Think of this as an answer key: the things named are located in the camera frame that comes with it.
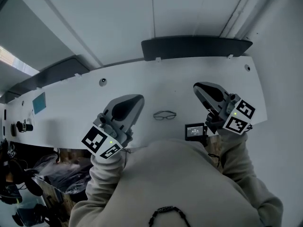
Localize thin black cable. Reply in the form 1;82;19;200
207;152;224;169

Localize black headset gear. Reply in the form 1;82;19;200
0;138;45;205

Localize black beaded necklace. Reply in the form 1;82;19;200
148;205;191;227

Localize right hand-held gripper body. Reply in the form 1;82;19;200
193;81;256;136

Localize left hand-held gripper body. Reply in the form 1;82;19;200
81;94;145;160

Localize person's left forearm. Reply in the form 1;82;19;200
84;150;127;200

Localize small black screen device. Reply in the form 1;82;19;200
185;122;208;142

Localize teal square card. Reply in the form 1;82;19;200
32;91;46;115

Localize black-framed glasses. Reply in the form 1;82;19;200
153;110;177;121

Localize bin with clear plastic bag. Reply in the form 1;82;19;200
32;153;92;197

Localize person's beige hoodie torso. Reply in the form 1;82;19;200
68;138;284;227

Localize dark desk partition panel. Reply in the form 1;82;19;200
0;54;90;104
141;35;253;61

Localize person's right forearm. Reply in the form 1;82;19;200
216;131;260;184

